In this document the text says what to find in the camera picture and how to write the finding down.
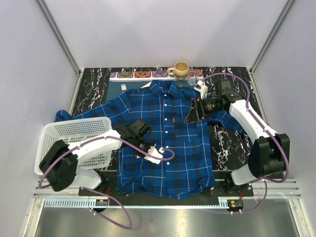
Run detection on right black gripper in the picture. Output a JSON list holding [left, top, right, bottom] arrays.
[[184, 96, 224, 124]]

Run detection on blue plaid shirt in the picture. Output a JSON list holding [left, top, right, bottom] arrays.
[[54, 80, 255, 199]]

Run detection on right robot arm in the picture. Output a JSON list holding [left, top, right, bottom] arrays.
[[185, 79, 290, 196]]

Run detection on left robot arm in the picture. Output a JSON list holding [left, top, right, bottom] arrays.
[[39, 119, 159, 196]]

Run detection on small clear glass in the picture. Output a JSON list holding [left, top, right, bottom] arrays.
[[187, 70, 198, 86]]

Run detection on tan ceramic mug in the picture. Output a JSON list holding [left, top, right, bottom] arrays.
[[166, 61, 190, 80]]

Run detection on white square plate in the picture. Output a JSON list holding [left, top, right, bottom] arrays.
[[141, 82, 151, 88]]

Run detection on silver fork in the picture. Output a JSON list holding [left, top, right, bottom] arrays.
[[121, 84, 127, 91]]

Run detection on blue patterned placemat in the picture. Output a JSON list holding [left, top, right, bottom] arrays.
[[106, 67, 191, 101]]

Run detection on white plastic basket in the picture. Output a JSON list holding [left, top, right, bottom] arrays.
[[34, 117, 112, 176]]

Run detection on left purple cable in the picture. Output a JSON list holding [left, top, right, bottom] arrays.
[[39, 137, 176, 229]]

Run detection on purple cable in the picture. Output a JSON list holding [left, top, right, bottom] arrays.
[[196, 73, 290, 214], [39, 137, 176, 229]]

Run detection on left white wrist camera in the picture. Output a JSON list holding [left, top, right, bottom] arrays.
[[144, 146, 163, 164]]

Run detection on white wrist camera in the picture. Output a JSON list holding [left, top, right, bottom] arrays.
[[144, 146, 163, 164], [194, 80, 208, 99]]

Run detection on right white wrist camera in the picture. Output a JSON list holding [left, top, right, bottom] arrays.
[[194, 80, 208, 99]]

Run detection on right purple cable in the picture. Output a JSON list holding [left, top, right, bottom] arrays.
[[196, 73, 290, 214]]

